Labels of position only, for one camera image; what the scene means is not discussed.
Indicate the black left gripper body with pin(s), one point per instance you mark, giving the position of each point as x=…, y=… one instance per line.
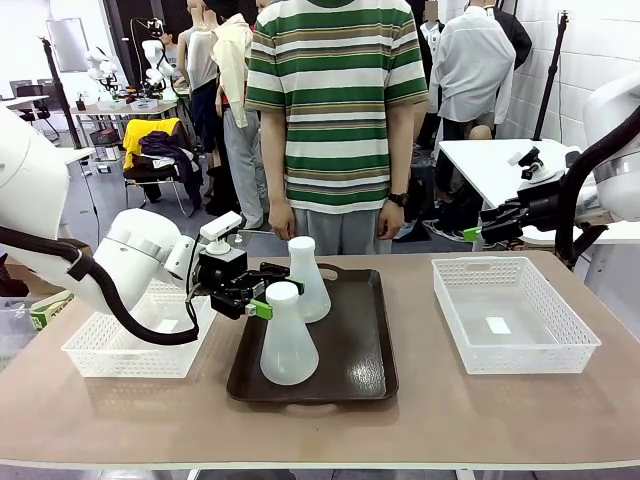
x=225, y=280

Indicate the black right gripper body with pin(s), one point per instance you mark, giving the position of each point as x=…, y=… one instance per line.
x=542, y=207

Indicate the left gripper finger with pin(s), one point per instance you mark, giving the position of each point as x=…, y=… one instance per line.
x=260, y=307
x=280, y=275

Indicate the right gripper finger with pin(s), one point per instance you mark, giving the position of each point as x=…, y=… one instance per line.
x=502, y=209
x=495, y=232

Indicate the translucent white conical flask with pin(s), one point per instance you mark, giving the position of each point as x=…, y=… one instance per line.
x=289, y=350
x=312, y=280

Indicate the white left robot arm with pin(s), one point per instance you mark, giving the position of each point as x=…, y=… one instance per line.
x=135, y=250

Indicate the person left forearm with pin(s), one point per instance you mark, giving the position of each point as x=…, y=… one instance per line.
x=401, y=150

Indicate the person right forearm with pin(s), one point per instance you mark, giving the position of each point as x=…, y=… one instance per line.
x=275, y=160

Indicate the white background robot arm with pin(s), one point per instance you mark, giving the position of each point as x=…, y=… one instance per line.
x=155, y=60
x=105, y=70

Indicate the person right hand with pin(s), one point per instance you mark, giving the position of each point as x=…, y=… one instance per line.
x=281, y=220

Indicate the person left hand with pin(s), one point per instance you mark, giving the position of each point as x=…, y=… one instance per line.
x=391, y=222

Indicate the white side table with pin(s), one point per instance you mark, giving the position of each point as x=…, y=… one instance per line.
x=480, y=160

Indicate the white paper label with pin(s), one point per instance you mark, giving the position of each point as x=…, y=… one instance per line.
x=169, y=326
x=498, y=325

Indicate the dark brown plastic tray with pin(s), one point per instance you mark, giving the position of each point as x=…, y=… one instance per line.
x=350, y=350

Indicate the black wristwatch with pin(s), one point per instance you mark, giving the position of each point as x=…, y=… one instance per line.
x=398, y=199

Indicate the black metal chair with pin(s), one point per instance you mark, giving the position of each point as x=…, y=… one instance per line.
x=150, y=185

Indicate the white perforated plastic basket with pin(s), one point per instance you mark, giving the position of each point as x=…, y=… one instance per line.
x=520, y=360
x=125, y=360

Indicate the dark purple garment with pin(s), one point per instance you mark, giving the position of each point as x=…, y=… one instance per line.
x=180, y=160

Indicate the black tripod stand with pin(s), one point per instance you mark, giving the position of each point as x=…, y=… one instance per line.
x=550, y=75

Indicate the mannequin in white shirt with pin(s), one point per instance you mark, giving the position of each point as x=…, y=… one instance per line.
x=475, y=70

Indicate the brown cardboard box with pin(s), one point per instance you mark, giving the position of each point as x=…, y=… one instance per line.
x=80, y=246

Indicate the yellow garment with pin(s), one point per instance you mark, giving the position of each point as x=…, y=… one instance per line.
x=135, y=135

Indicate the black jacket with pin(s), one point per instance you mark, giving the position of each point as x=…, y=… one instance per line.
x=517, y=35

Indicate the background person in black vest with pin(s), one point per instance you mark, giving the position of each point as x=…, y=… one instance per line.
x=431, y=50

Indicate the white carton with green print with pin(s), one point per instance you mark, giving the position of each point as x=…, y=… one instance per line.
x=50, y=312

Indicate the person in striped shirt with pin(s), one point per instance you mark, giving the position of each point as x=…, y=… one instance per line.
x=335, y=100

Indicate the red and black toolbox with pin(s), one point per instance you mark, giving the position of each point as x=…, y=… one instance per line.
x=106, y=140

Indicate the white desk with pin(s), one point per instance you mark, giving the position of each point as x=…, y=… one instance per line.
x=82, y=154

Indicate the wooden background work table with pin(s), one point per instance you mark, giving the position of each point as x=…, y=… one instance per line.
x=125, y=107

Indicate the mannequin in beige shirt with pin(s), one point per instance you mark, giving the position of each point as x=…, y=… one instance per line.
x=235, y=75

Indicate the black bag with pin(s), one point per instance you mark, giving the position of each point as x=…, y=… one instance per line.
x=11, y=282

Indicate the mannequin in white tank top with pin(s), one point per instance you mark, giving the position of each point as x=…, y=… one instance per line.
x=200, y=60

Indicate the black light stand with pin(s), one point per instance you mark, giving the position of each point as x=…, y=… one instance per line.
x=57, y=90

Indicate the black office chair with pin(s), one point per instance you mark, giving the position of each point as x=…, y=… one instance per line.
x=35, y=112

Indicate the grey whiteboard panel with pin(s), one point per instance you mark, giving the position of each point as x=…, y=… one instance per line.
x=67, y=45

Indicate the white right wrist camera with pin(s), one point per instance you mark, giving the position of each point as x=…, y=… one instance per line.
x=537, y=167

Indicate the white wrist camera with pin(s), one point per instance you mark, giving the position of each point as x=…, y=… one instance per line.
x=220, y=230
x=537, y=167

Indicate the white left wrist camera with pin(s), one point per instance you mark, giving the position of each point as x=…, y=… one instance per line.
x=220, y=230

